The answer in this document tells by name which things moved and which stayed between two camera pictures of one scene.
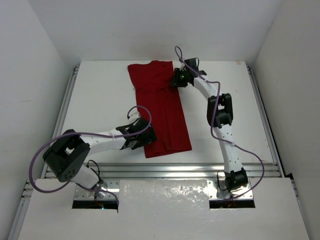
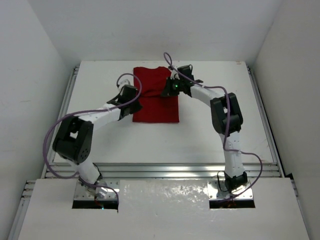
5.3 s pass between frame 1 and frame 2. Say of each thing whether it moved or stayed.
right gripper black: moved
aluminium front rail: stayed
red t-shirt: moved
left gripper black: moved
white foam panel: stayed
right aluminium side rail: stayed
